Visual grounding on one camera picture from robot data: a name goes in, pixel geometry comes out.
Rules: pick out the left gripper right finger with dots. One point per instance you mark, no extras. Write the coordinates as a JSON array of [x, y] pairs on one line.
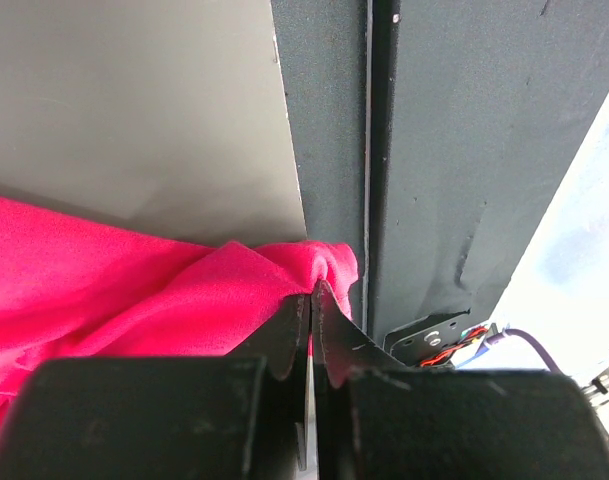
[[378, 419]]

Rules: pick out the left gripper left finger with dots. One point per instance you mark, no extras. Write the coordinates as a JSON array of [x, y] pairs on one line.
[[238, 416]]

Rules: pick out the pink t shirt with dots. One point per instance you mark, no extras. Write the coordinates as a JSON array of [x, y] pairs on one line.
[[74, 288]]

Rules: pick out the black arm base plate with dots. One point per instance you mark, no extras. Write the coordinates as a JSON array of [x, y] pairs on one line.
[[431, 136]]

